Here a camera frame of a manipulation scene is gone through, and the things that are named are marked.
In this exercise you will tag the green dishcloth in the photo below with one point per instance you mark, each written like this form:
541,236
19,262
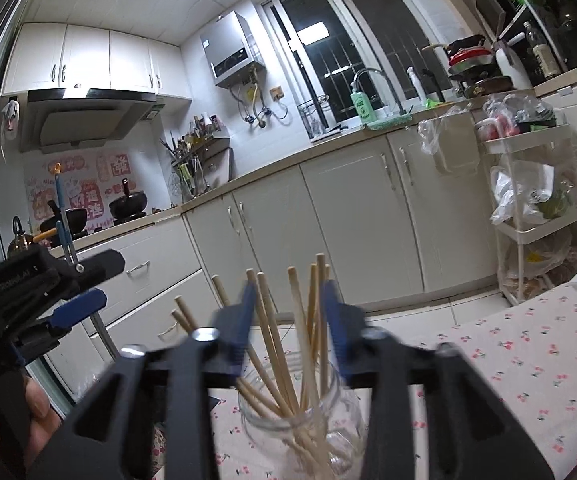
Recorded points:
391,121

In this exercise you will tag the bunch of wooden chopsticks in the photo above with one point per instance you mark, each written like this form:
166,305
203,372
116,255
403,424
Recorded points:
300,320

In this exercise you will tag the spice rack with bottles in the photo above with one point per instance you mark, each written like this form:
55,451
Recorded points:
203,137

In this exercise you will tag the white base cabinets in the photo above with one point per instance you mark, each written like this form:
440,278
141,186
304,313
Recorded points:
348,220

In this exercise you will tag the dark liquid bottle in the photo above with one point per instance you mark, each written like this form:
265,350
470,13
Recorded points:
543,55

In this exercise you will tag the range hood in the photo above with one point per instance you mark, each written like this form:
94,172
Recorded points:
83,120

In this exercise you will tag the barred window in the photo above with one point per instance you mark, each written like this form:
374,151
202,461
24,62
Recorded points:
368,25

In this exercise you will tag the utensil holder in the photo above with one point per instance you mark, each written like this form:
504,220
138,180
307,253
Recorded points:
186,175

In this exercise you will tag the white rolling cart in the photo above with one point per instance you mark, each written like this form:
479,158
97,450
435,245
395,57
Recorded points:
528,147

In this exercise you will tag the silver water heater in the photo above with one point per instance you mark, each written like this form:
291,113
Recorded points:
231,50

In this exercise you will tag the clear hanging plastic bag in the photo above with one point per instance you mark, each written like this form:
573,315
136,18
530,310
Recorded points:
443,135

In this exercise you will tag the green dish soap bottle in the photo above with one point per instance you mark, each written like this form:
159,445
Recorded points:
363,107

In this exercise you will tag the white wall cabinets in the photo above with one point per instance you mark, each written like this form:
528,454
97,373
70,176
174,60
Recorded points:
93,60

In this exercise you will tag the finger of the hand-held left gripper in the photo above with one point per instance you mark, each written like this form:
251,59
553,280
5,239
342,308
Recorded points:
101,266
81,307

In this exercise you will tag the dark kettle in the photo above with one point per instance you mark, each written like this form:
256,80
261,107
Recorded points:
19,240

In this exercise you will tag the kitchen faucet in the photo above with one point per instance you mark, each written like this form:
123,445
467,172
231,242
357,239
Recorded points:
393,90

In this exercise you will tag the wall socket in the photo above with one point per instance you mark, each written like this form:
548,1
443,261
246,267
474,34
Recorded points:
277,92

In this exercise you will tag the glass jar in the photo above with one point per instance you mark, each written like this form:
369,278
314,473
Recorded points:
261,440

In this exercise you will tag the cherry print tablecloth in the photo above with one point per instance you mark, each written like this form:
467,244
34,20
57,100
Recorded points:
518,385

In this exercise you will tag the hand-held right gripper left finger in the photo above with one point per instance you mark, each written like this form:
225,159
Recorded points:
246,325

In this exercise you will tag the white plastic bag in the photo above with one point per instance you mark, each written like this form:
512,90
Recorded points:
518,195

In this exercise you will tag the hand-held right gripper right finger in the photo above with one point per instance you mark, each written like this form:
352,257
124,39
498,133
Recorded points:
336,330

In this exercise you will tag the person's left hand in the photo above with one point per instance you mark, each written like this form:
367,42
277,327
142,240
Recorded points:
41,420

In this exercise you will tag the black wok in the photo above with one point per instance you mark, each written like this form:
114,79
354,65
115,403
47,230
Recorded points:
66,220
128,205

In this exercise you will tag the white jug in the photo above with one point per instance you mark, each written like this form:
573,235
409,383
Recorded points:
513,67

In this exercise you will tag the stack of pans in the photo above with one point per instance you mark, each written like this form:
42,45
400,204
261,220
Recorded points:
473,60

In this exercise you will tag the pink wall poster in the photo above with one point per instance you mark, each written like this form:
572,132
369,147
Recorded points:
83,180

